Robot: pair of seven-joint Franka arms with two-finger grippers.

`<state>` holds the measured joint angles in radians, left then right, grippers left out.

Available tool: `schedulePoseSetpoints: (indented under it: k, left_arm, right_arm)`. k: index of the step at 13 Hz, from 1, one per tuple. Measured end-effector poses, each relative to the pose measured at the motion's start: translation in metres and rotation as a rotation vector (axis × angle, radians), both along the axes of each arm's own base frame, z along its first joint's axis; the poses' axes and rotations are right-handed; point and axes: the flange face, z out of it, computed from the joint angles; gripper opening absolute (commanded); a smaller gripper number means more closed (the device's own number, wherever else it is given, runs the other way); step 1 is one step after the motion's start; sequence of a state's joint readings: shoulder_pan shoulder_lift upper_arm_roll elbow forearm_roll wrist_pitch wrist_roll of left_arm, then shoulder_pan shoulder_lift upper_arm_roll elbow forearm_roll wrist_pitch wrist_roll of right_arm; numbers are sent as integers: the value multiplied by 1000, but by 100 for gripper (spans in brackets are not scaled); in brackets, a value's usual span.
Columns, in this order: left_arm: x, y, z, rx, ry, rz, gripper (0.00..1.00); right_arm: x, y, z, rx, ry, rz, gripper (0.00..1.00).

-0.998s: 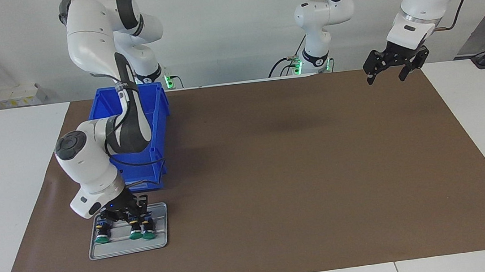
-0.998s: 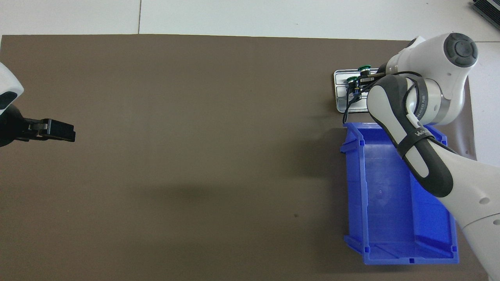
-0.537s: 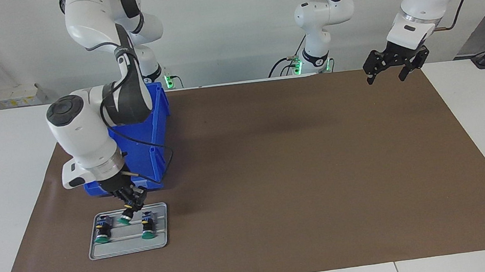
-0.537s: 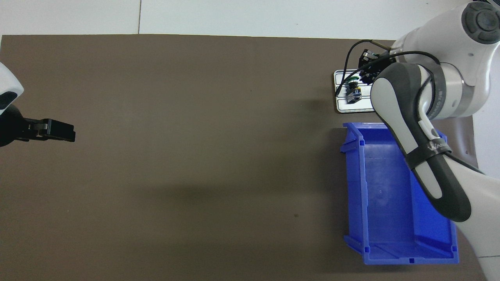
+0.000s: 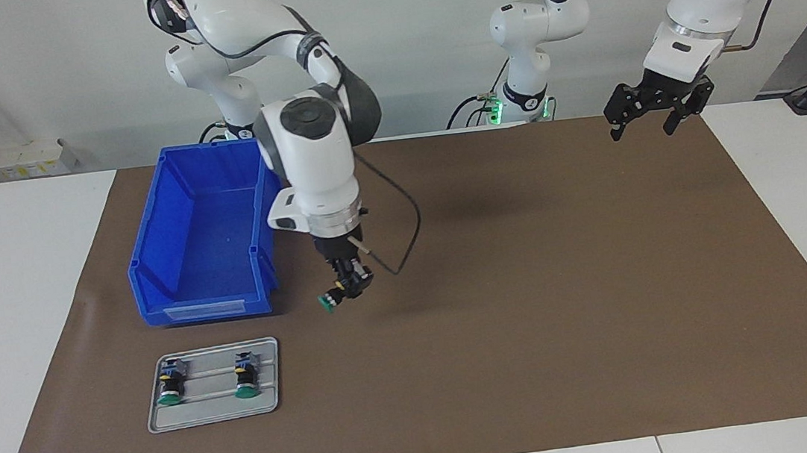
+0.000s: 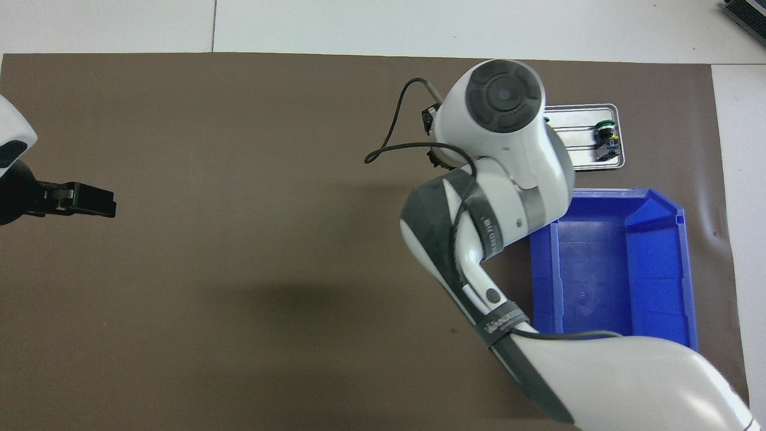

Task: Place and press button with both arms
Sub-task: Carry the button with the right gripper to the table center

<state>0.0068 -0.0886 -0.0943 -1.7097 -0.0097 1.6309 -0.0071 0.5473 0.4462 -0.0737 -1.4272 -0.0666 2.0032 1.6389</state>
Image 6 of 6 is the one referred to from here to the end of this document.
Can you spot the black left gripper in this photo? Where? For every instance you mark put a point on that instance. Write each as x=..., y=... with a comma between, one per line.
x=15, y=194

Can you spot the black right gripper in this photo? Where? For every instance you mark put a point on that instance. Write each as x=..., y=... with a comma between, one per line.
x=432, y=118

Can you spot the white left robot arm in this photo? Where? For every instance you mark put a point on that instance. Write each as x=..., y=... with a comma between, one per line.
x=12, y=129

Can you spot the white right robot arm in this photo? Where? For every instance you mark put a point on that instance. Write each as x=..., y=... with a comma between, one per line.
x=508, y=155

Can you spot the brown table mat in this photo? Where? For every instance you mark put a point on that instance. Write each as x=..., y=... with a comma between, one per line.
x=239, y=179

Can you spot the grey metal tray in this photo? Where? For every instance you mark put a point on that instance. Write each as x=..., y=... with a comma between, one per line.
x=583, y=129

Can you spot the blue plastic storage bin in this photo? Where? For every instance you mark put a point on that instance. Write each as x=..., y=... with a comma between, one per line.
x=628, y=281

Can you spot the grey ribbed metal device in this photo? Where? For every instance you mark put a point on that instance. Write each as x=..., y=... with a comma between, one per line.
x=751, y=15

